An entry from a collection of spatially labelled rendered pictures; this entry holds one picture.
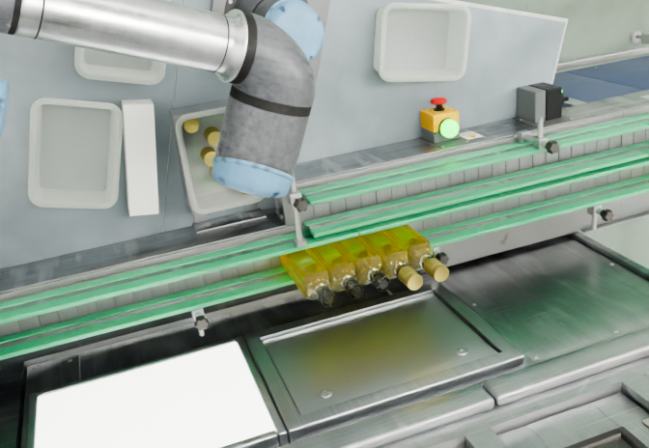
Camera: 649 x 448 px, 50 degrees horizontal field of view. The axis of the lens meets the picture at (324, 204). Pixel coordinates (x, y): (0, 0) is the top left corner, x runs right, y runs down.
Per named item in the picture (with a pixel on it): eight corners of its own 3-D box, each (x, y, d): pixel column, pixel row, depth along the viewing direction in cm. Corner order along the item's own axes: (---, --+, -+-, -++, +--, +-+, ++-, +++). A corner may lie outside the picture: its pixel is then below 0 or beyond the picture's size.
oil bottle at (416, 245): (374, 239, 164) (414, 276, 145) (371, 217, 162) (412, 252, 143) (395, 234, 166) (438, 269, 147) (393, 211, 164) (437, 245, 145)
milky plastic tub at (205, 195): (185, 204, 159) (192, 217, 152) (167, 108, 151) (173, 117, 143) (260, 188, 164) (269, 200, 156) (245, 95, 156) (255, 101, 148)
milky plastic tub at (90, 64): (72, 70, 144) (73, 77, 136) (78, -43, 138) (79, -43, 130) (158, 79, 150) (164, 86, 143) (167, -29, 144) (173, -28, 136)
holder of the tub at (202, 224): (190, 224, 162) (196, 237, 155) (168, 108, 152) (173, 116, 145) (262, 209, 166) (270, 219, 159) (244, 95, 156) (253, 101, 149)
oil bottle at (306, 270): (279, 264, 158) (309, 306, 139) (276, 241, 156) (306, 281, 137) (303, 258, 160) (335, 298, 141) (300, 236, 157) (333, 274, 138)
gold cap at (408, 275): (395, 270, 140) (405, 279, 136) (410, 263, 141) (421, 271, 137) (400, 284, 142) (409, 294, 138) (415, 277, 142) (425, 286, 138)
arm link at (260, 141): (309, 64, 145) (314, 113, 93) (291, 132, 149) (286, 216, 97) (252, 48, 143) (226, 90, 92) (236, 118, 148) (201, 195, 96)
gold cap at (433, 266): (434, 275, 144) (444, 284, 140) (420, 270, 142) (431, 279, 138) (441, 260, 143) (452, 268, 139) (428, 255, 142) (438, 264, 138)
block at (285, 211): (274, 216, 161) (283, 227, 155) (268, 178, 158) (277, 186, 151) (289, 212, 162) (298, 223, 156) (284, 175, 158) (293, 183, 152)
